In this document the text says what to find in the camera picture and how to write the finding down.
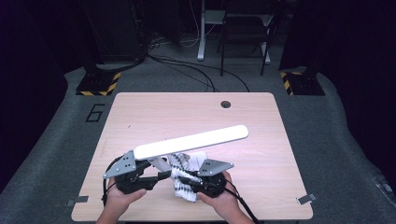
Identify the white floor cable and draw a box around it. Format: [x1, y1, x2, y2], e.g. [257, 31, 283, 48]
[178, 0, 219, 49]

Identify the black cabinet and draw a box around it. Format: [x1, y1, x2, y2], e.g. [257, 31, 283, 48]
[78, 0, 148, 64]

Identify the small grey floor object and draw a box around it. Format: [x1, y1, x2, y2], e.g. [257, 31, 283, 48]
[375, 178, 394, 200]

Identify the hand-held gripper black cable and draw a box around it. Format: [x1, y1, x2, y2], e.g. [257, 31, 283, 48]
[223, 178, 263, 224]
[101, 155, 125, 208]

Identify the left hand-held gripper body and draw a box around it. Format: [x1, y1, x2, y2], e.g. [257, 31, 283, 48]
[102, 149, 158, 194]

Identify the grey tape strip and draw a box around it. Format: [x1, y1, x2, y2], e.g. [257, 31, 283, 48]
[296, 192, 318, 205]
[65, 195, 90, 207]

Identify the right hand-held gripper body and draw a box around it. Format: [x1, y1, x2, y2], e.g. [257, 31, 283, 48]
[196, 158, 235, 199]

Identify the black stand with striped base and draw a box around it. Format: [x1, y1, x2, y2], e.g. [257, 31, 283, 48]
[75, 60, 122, 97]
[279, 70, 326, 96]

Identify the black folding chair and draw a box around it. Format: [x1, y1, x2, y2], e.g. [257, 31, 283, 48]
[217, 0, 276, 77]

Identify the white cloth with grey pattern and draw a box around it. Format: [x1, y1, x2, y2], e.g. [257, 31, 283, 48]
[167, 151, 202, 203]

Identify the left hand-held gripper black cable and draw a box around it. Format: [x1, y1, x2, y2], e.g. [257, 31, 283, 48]
[101, 155, 125, 208]

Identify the black floor cable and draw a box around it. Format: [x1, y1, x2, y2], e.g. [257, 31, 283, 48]
[147, 54, 251, 93]
[147, 55, 217, 93]

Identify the white desk frame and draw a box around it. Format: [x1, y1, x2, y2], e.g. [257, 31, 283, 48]
[196, 0, 273, 65]

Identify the person's right hand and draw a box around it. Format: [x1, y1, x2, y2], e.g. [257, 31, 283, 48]
[196, 170, 241, 220]

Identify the right hand-held gripper black cable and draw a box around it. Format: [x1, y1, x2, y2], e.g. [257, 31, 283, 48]
[223, 178, 263, 224]

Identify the person's left hand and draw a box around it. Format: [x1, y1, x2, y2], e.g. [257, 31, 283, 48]
[106, 176, 148, 216]

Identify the black curtain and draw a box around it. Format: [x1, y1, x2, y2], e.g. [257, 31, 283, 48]
[0, 0, 68, 194]
[279, 0, 396, 185]

